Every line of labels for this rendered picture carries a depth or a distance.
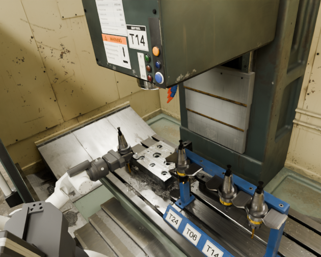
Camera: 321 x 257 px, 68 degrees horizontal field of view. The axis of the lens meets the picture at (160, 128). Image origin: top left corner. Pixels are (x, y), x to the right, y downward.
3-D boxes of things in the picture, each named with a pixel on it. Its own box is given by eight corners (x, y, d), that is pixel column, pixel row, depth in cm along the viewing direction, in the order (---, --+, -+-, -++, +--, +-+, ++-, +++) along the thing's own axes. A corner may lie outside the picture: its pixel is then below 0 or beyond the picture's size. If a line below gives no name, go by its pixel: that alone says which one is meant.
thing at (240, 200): (242, 211, 77) (242, 209, 76) (228, 202, 80) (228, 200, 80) (254, 199, 81) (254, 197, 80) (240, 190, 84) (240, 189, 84)
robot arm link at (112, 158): (124, 154, 105) (100, 168, 99) (127, 171, 110) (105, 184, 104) (109, 143, 114) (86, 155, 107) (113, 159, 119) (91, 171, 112)
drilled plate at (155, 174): (165, 188, 125) (164, 181, 123) (132, 163, 145) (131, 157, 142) (194, 166, 137) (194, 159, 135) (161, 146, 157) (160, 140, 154)
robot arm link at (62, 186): (92, 181, 103) (68, 205, 99) (83, 171, 109) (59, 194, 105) (83, 173, 98) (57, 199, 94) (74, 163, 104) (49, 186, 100)
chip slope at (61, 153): (83, 217, 154) (71, 188, 140) (47, 170, 199) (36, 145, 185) (180, 153, 200) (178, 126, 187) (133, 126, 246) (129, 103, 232)
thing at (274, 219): (276, 232, 69) (276, 231, 69) (259, 222, 73) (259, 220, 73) (287, 217, 73) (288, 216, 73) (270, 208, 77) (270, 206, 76)
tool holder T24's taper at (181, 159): (189, 161, 97) (189, 148, 94) (181, 166, 95) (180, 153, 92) (182, 156, 101) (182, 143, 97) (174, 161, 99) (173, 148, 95)
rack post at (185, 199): (182, 209, 117) (178, 162, 102) (174, 203, 121) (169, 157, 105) (195, 198, 122) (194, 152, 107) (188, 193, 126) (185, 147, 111)
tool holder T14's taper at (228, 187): (236, 187, 83) (237, 172, 80) (231, 195, 81) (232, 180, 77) (224, 182, 86) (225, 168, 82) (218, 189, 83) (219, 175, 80)
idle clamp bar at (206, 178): (238, 209, 114) (239, 199, 111) (194, 184, 130) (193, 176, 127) (243, 202, 117) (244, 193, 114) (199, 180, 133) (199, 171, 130)
